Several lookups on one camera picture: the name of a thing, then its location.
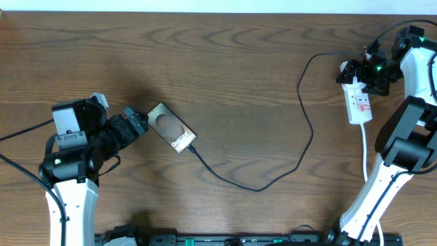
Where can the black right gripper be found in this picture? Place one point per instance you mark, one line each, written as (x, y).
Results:
(382, 89)

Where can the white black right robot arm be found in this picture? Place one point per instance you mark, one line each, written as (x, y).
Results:
(406, 144)

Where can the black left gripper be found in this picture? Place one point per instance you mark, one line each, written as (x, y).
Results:
(125, 135)

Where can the white power strip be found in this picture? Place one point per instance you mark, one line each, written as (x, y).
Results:
(357, 102)

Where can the Samsung Galaxy smartphone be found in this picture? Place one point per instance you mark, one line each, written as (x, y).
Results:
(176, 133)

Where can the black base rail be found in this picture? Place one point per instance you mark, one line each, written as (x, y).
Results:
(193, 240)

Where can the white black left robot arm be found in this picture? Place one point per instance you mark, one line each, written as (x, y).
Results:
(86, 137)

